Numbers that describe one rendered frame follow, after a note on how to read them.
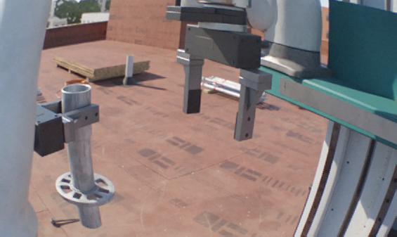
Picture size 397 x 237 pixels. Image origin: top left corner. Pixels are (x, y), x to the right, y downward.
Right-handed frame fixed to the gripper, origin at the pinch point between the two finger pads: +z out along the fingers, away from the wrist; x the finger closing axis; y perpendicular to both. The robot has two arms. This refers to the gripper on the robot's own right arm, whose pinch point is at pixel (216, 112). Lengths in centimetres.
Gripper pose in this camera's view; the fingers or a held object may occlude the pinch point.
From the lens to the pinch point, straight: 59.4
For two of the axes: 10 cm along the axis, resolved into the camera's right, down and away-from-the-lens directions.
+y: 8.3, -1.0, 5.5
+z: -0.7, 9.6, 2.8
